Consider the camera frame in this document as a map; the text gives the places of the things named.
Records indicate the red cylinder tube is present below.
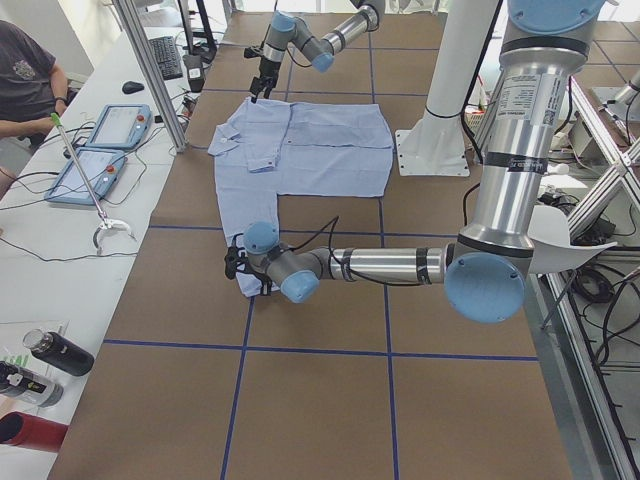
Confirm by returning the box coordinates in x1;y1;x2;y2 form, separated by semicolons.
1;412;68;453

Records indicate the black water bottle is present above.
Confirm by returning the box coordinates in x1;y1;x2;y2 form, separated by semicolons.
23;329;94;377

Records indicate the aluminium frame post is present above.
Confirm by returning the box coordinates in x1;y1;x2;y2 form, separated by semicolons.
113;0;187;153

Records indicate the grey box with label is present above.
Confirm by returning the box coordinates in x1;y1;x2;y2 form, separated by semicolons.
182;54;205;93

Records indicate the blue teach pendant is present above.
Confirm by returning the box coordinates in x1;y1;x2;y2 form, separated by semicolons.
44;147;126;205
85;104;153;151

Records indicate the upper blue teach pendant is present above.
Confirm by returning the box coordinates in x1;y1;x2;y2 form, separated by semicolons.
85;104;153;151

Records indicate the black keyboard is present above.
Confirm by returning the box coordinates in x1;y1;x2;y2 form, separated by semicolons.
148;36;183;80

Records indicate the seated person grey shirt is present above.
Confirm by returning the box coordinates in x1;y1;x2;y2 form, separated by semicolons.
0;18;72;201

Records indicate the light blue striped shirt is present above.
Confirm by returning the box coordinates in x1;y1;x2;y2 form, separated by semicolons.
206;97;395;300

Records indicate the grey labelled bottle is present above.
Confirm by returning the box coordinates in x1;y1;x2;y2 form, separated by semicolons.
1;361;64;407

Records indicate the black computer mouse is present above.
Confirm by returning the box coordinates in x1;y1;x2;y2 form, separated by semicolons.
121;81;145;95

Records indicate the reacher grabber tool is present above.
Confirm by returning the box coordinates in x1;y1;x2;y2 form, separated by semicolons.
51;113;135;256

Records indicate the lower blue teach pendant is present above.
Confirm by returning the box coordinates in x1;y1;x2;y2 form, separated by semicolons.
44;147;126;205

